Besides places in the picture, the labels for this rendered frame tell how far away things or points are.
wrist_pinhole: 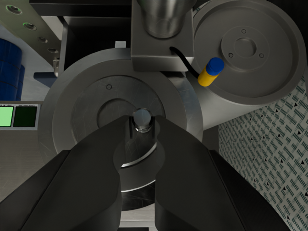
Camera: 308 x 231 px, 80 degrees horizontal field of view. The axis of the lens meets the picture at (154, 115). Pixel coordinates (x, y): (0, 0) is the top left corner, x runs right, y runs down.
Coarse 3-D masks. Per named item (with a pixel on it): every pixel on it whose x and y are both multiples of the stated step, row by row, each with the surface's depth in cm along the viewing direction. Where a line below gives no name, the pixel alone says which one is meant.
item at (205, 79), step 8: (176, 48) 14; (184, 56) 13; (184, 64) 13; (208, 64) 10; (216, 64) 10; (192, 72) 12; (208, 72) 10; (216, 72) 10; (200, 80) 11; (208, 80) 11
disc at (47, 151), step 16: (128, 48) 18; (80, 64) 18; (64, 80) 17; (176, 80) 17; (48, 96) 17; (192, 96) 17; (48, 112) 17; (192, 112) 17; (48, 128) 16; (192, 128) 17; (48, 144) 16; (48, 160) 16; (128, 192) 15; (144, 192) 15; (128, 208) 15
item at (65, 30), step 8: (64, 24) 19; (64, 32) 19; (72, 32) 20; (64, 40) 18; (72, 40) 20; (80, 40) 22; (64, 48) 18; (72, 48) 20; (80, 48) 22; (88, 48) 25; (96, 48) 29; (104, 48) 34; (112, 48) 41; (64, 56) 18; (72, 56) 20; (80, 56) 22; (64, 64) 18
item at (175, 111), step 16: (96, 64) 17; (112, 64) 17; (128, 64) 17; (80, 80) 16; (144, 80) 17; (160, 80) 17; (64, 96) 16; (160, 96) 16; (176, 96) 16; (64, 112) 16; (176, 112) 16; (64, 128) 16; (64, 144) 15; (144, 160) 15; (128, 176) 15; (144, 176) 15
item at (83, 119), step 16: (96, 80) 15; (112, 80) 15; (128, 80) 15; (80, 96) 15; (96, 96) 15; (112, 96) 15; (128, 96) 15; (144, 96) 15; (80, 112) 15; (96, 112) 15; (112, 112) 15; (128, 112) 15; (160, 112) 15; (80, 128) 14; (96, 128) 14; (128, 144) 14; (144, 144) 14; (128, 160) 14
